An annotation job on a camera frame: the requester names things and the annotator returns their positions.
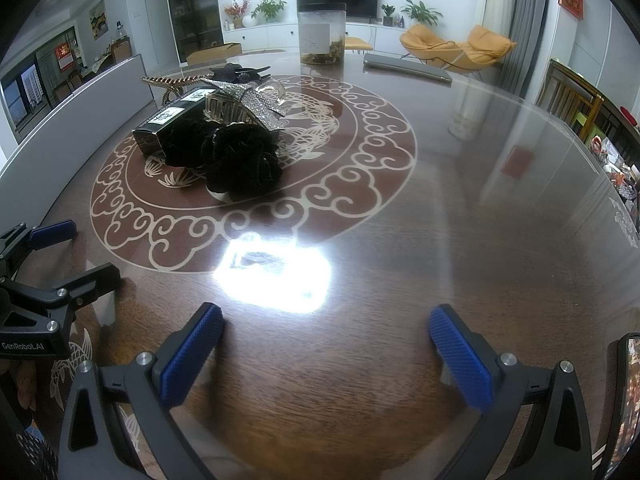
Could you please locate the grey laptop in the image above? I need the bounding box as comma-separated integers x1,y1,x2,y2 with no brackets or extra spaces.
363,52,452,84

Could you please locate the black feather hair clip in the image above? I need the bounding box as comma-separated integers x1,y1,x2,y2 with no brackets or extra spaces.
207,63,270,84

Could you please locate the small potted plant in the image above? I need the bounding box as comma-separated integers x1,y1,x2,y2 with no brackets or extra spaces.
381,4,396,27

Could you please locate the dark bookshelf cabinet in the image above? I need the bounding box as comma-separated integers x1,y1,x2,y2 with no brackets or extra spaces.
168,0,224,63

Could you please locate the green potted plant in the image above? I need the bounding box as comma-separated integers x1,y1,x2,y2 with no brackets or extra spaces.
252,0,288,23
400,0,444,26

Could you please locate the red flower vase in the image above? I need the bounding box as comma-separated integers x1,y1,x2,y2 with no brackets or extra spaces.
224,0,250,28

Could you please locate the orange side table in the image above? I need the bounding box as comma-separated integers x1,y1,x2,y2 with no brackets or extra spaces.
345,36,373,53

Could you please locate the smartphone with red screen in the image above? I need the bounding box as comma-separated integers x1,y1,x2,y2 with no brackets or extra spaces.
601,332,639,479

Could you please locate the silver sequin bow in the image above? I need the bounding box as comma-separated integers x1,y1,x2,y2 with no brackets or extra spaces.
202,78,286,132

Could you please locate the green potted plant right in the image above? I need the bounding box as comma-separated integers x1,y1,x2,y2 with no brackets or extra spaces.
400,0,444,26

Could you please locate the black printed box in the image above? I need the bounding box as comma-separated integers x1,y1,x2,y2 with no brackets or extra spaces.
132,88,216,167

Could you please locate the clutter of small items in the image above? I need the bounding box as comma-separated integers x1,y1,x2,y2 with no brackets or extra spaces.
587,134,639,229

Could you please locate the grey curtain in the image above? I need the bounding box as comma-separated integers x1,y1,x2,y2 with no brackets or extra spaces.
498,0,548,98

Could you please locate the orange lounge chair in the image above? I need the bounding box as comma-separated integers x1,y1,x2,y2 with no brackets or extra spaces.
399,24,516,79

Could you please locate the wooden dining chair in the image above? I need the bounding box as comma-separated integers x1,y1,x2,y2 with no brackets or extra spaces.
536,58,639,152

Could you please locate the green potted plant left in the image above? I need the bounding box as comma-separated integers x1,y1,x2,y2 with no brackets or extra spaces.
252,0,288,23

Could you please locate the white tv cabinet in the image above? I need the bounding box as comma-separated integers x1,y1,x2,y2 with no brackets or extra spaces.
224,23,408,56

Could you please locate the large white cardboard box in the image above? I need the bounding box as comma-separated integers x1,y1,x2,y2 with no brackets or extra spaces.
0,55,153,231

